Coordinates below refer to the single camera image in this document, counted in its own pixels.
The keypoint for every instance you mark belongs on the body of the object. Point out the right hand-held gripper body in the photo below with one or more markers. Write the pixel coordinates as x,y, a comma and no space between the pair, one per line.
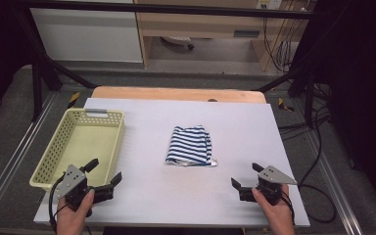
274,178

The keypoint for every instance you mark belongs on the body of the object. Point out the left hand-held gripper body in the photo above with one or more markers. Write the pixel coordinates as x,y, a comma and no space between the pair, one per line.
72,180

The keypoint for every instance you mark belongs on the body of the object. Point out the pale yellow plastic basket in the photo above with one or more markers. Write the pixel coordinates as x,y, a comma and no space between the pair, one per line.
84,145

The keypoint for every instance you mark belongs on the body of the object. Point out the blue white striped cloth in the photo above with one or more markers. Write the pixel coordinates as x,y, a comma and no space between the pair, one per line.
189,147

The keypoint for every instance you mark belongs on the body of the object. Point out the person's left hand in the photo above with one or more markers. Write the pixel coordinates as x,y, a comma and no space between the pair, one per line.
73,218

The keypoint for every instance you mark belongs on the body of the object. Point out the person's right hand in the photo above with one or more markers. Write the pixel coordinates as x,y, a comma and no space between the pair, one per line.
279,217

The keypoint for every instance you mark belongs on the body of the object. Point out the black metal stand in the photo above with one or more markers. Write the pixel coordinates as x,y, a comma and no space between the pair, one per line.
309,98
36,88

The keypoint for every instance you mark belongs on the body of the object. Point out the wooden table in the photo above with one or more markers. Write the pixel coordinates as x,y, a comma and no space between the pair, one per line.
176,94

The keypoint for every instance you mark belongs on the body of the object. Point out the white cabinet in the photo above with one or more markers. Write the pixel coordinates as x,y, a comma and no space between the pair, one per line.
84,36

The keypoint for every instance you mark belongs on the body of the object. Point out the wooden desk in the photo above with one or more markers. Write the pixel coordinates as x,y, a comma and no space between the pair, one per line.
202,29

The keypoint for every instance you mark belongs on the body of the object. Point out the chair base with caster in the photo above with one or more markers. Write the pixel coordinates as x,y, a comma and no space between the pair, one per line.
178,40

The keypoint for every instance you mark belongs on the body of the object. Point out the white power strip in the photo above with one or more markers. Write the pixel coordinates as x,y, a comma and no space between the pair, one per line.
269,3

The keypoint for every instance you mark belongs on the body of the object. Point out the aluminium floor rail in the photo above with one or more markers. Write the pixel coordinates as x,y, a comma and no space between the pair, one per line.
16,153
336,182

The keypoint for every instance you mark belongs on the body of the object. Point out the black horizontal frame bar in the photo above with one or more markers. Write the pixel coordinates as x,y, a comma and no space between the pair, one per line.
176,9

